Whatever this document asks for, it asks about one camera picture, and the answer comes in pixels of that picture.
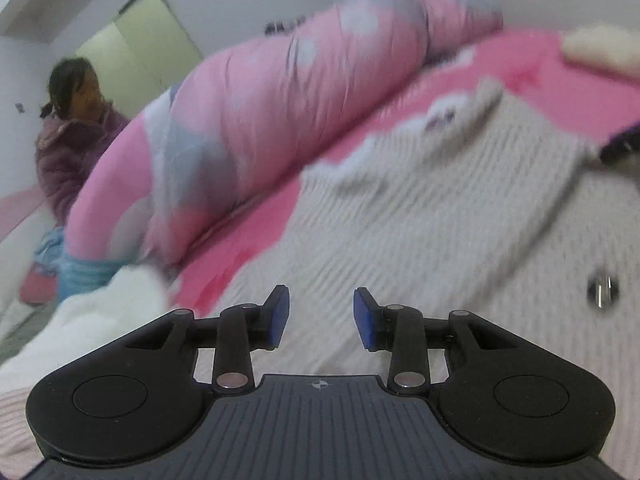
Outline pink flowered bed sheet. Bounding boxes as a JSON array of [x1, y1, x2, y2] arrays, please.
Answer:
[[171, 29, 639, 316]]

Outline yellow green wardrobe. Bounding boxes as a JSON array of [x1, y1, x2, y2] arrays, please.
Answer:
[[76, 0, 203, 118]]

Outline woman in purple coat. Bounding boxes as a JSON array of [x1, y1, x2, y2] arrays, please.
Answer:
[[35, 58, 129, 226]]

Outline red pillow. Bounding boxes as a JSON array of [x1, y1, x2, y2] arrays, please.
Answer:
[[17, 263, 56, 306]]

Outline white fleece blanket pile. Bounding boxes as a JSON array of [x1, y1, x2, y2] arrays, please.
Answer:
[[1, 266, 172, 393]]

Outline pink white headboard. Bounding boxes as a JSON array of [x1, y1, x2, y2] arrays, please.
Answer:
[[1, 186, 53, 336]]

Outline pink floral duvet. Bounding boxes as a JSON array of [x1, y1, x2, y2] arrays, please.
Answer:
[[63, 0, 503, 266]]

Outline teal striped cloth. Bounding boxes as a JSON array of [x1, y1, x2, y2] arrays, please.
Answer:
[[56, 252, 124, 304]]

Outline blue crumpled cloth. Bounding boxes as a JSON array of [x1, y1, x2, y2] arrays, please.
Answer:
[[34, 226, 64, 276]]

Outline cream knit cardigan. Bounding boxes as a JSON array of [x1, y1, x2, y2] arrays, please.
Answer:
[[0, 77, 640, 476]]

